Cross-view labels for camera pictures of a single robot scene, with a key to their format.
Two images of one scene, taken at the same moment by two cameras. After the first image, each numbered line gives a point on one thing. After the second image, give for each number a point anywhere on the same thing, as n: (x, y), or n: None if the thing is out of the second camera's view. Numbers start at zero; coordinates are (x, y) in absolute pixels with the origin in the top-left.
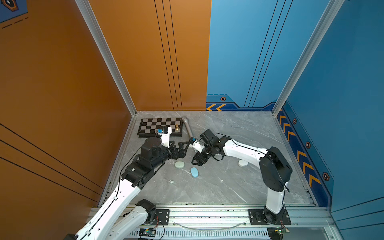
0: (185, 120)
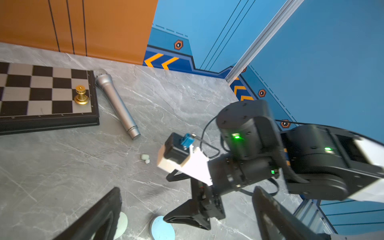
0: (104, 79)
